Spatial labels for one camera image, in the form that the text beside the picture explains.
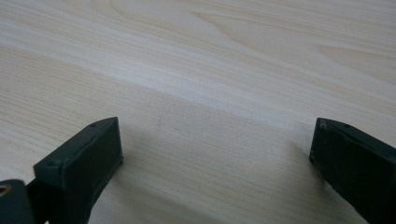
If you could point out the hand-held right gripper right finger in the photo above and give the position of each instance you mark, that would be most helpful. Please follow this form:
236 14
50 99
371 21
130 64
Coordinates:
358 161

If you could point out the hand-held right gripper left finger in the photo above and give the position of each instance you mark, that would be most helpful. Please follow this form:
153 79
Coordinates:
81 165

